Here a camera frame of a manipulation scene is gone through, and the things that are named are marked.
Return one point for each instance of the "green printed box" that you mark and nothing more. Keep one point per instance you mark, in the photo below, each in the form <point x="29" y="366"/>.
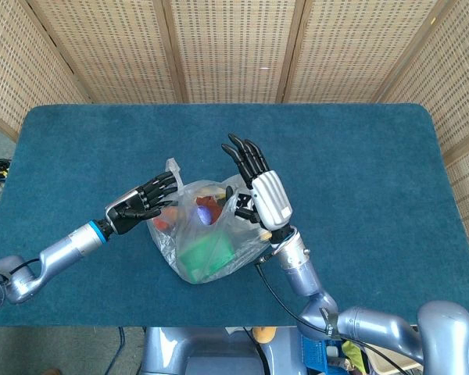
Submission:
<point x="203" y="254"/>

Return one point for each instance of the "red-orange toy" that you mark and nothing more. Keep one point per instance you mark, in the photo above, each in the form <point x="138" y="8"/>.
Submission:
<point x="163" y="224"/>

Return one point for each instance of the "orange-tan block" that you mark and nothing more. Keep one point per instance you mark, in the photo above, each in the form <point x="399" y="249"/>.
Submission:
<point x="171" y="213"/>

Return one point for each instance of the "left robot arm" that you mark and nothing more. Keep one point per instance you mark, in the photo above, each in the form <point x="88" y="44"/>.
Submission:
<point x="62" y="250"/>

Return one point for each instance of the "purple ball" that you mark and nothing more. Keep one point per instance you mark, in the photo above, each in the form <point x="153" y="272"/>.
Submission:
<point x="204" y="215"/>

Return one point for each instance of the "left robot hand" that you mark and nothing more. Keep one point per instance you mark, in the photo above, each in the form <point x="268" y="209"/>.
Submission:
<point x="129" y="211"/>

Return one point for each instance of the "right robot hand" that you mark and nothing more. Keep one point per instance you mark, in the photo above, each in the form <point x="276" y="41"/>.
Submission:
<point x="269" y="195"/>

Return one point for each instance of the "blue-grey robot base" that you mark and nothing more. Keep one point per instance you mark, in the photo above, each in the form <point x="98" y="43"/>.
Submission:
<point x="180" y="351"/>

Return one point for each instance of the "tan ball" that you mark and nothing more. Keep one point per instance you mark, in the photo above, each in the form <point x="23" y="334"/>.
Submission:
<point x="264" y="235"/>

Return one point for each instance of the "blue plastic basket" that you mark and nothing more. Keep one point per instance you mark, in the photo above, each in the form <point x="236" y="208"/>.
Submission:
<point x="314" y="351"/>

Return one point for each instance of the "yellow-green cloth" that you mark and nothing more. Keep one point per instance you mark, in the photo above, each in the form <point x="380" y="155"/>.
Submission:
<point x="352" y="349"/>

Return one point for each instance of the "dark red toy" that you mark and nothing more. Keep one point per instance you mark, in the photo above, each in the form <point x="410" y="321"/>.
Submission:
<point x="211" y="205"/>

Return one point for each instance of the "yellow-orange round object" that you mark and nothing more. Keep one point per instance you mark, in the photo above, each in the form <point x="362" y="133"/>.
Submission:
<point x="265" y="335"/>

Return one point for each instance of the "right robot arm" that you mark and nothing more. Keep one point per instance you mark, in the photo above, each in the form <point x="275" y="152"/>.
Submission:
<point x="301" y="273"/>

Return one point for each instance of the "clear plastic shopping bag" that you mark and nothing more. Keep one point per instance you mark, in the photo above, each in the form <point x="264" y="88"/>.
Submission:
<point x="164" y="246"/>

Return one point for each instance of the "cream plastic tray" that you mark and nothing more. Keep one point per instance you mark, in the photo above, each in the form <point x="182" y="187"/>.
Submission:
<point x="391" y="361"/>

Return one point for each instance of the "blue carpet table cover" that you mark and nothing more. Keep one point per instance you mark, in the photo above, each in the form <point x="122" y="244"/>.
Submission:
<point x="101" y="156"/>

